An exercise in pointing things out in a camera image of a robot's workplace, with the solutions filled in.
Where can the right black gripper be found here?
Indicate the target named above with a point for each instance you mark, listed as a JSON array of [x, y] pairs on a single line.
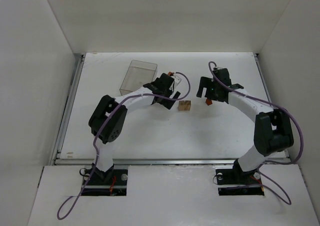
[[208, 90]]

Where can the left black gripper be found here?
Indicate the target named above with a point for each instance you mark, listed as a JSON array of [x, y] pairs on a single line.
[[164, 95]]

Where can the light wood block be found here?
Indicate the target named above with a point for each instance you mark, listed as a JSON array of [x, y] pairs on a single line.
[[181, 105], [187, 105]]

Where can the small red-brown wood block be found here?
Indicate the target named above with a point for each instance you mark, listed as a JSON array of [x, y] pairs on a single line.
[[208, 102]]

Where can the clear plastic box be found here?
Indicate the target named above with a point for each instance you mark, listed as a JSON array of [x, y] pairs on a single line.
[[138, 74]]

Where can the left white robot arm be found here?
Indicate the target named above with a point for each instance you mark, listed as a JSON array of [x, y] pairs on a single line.
[[108, 118]]

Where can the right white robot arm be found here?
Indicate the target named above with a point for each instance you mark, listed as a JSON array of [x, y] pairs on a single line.
[[239, 98]]

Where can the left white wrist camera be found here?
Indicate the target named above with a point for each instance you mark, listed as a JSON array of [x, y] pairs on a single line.
[[177, 80]]

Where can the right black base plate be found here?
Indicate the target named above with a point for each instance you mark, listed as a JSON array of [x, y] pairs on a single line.
[[233, 183]]

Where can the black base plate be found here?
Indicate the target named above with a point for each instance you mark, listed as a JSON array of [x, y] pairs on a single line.
[[110, 183], [233, 183]]

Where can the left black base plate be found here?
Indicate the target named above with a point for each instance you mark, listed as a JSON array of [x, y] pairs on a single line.
[[110, 183]]

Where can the front aluminium rail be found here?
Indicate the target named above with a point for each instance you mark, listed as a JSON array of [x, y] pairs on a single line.
[[147, 162]]

